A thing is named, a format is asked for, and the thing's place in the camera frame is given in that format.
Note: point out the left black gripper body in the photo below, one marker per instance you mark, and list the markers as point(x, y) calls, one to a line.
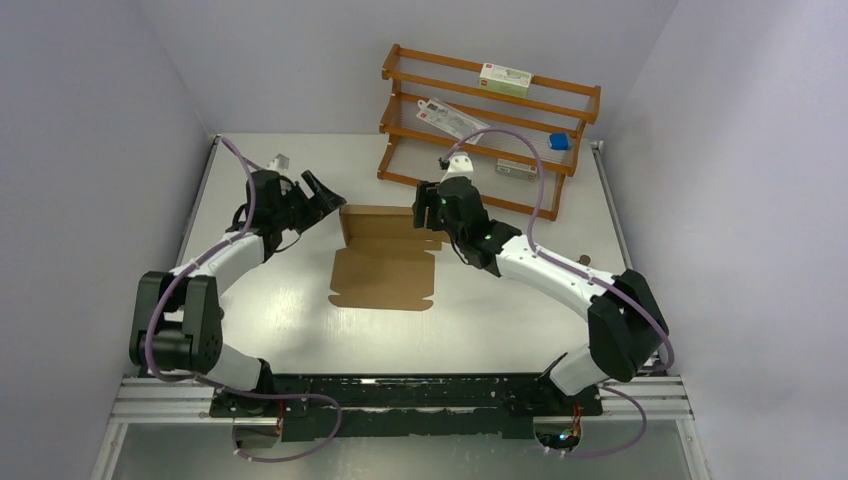
point(296, 209)

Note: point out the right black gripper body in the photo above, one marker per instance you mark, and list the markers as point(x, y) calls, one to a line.
point(450, 228)

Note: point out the brown cardboard box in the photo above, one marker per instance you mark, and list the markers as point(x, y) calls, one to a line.
point(387, 263)

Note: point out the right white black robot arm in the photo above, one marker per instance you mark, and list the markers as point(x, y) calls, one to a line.
point(625, 324)

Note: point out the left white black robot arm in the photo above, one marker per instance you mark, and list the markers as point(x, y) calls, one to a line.
point(177, 322)

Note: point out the green white box bottom shelf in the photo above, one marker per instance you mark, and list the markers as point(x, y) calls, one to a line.
point(516, 170)

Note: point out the green white box shelf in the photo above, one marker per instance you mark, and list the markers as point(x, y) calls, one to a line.
point(516, 170)
point(504, 80)

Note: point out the green white box top shelf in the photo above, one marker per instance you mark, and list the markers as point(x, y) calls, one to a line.
point(504, 80)

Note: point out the clear plastic packet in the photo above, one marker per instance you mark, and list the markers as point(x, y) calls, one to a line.
point(450, 120)

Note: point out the orange wooden shelf rack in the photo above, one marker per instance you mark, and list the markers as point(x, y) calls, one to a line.
point(520, 128)

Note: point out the small blue object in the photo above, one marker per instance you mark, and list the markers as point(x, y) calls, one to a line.
point(559, 141)

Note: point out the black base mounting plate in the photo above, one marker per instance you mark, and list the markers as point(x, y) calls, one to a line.
point(507, 404)

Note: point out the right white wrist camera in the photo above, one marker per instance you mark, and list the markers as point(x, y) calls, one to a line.
point(458, 164)

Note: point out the aluminium frame rail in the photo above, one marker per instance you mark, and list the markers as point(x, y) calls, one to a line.
point(150, 401)

